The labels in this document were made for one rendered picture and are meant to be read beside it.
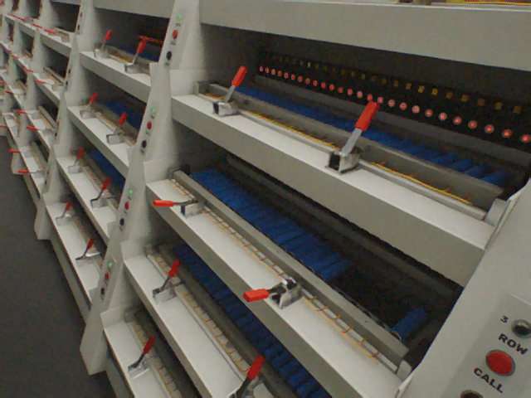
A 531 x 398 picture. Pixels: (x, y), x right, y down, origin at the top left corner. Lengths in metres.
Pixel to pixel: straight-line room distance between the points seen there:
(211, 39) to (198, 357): 0.61
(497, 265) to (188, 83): 0.62
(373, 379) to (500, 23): 0.37
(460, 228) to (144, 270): 0.64
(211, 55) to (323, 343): 0.59
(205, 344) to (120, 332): 0.33
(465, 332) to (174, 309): 0.52
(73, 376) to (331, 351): 0.76
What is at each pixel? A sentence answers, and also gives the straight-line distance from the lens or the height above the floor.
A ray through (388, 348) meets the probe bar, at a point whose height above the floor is 0.58.
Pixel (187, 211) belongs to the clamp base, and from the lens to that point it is 0.63.
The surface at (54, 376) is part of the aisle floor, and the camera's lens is 1.07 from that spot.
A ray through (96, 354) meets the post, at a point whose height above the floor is 0.07.
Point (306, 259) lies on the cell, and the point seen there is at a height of 0.59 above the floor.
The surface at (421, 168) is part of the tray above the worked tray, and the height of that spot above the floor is 0.78.
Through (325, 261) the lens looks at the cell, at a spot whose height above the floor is 0.60.
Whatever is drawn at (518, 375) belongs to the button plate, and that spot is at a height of 0.66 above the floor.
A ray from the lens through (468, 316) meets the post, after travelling 0.36.
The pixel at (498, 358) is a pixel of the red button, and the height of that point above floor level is 0.66.
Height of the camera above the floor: 0.78
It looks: 14 degrees down
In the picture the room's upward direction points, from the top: 21 degrees clockwise
